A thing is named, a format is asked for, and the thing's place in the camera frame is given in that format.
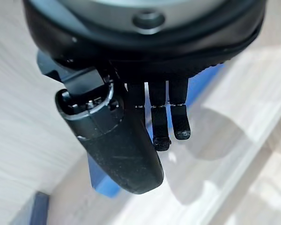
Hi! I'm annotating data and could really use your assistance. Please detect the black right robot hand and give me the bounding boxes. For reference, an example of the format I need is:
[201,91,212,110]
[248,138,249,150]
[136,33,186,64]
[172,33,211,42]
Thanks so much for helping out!
[22,0,267,195]

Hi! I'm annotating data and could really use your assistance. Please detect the blue folder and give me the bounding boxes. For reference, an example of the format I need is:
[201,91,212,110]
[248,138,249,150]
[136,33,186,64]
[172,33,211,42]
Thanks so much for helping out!
[36,50,226,200]

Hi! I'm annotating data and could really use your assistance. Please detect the dark blue board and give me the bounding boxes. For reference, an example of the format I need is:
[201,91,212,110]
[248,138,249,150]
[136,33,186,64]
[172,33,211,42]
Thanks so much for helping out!
[8,191,50,225]

